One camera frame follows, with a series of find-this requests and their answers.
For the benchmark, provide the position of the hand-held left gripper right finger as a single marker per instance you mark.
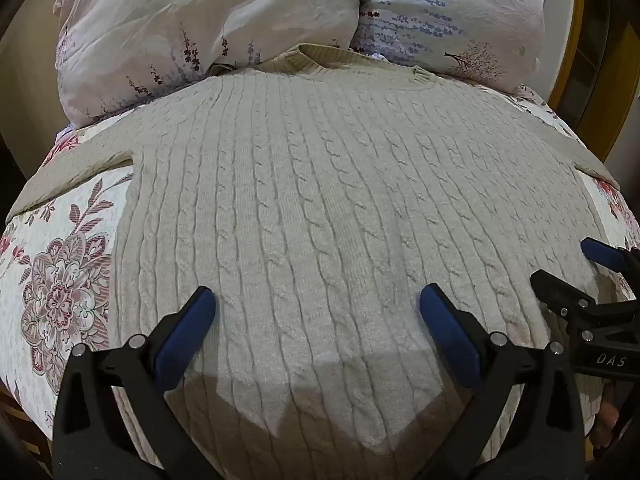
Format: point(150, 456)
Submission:
point(447, 332)

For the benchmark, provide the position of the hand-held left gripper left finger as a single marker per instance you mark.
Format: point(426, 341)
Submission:
point(186, 330)

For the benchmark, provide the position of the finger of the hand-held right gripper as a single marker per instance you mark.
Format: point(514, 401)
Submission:
point(555, 292)
point(602, 252)

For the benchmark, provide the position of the pink floral pillow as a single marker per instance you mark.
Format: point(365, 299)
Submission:
point(200, 25)

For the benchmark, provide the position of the wooden bed frame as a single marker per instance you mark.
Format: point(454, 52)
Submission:
point(595, 60)

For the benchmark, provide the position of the white lavender-print pillow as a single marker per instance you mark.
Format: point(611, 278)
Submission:
point(450, 15)

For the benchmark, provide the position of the person's right hand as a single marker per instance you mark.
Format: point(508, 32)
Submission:
point(607, 417)

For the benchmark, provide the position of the floral bed quilt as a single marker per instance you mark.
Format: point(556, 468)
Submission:
point(65, 280)

